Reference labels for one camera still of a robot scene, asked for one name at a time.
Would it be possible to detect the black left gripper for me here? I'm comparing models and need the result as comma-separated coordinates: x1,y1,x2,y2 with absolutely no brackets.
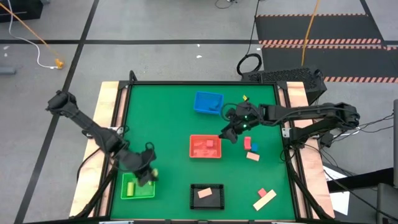
119,142,158,187

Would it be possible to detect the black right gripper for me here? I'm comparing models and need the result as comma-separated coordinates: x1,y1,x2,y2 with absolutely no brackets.
219,102,264,144

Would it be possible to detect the green plastic basket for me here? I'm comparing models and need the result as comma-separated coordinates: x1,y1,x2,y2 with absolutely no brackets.
120,172,157,200

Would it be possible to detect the red plastic basket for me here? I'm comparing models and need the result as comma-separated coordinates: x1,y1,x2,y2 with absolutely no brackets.
188,134,223,160

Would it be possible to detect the blue plastic basket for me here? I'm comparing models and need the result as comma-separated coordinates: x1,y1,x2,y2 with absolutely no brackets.
193,91,224,116

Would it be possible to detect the green table mat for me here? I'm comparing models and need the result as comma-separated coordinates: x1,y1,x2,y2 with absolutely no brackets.
109,83,296,221

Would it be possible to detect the black plastic basket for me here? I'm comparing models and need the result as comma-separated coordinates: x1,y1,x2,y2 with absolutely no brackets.
189,182,225,210

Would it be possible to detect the long natural wood plank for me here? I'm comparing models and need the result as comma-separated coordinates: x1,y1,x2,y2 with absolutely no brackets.
252,189,277,212

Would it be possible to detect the wooden table side board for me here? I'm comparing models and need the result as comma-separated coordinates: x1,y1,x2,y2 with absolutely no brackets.
278,81,336,219
68,81,128,218

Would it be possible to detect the black computer tower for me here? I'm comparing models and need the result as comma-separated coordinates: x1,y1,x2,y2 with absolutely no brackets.
241,67,328,106

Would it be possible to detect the white paper sheet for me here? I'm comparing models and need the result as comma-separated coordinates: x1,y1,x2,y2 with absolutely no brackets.
323,166,351,216

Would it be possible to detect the black hazard-striped floor mat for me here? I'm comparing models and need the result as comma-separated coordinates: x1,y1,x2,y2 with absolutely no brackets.
262,45,398,83
254,14,384,42

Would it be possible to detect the dark grey equipment box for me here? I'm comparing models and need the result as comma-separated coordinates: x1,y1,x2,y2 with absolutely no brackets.
376,182,398,224

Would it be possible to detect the black cabinet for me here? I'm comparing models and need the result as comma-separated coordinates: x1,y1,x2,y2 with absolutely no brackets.
0,0,44,23

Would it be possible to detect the black coiled floor cable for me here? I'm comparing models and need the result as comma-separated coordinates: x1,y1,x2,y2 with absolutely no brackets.
236,0,264,77

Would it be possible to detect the orange hanging cable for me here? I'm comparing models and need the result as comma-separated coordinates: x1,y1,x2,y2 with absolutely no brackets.
300,0,321,68
0,2,62,62

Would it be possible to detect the white floor cable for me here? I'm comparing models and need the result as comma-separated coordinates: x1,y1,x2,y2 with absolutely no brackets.
7,0,57,69

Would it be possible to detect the grey vertical post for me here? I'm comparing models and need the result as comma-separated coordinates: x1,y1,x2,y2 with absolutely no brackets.
393,99,398,187

